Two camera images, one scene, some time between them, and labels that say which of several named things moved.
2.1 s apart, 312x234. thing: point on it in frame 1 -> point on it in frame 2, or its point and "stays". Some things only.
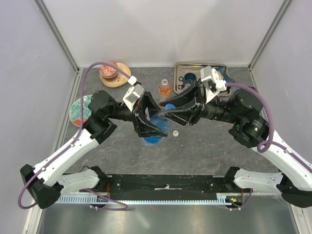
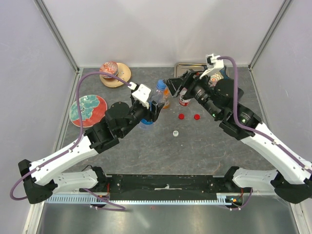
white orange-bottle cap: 175,133 stays
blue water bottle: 163,123 -> 157,95
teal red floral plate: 75,110 stays
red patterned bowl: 108,72 stays
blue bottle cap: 169,106 -> 161,84
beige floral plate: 120,80 stays
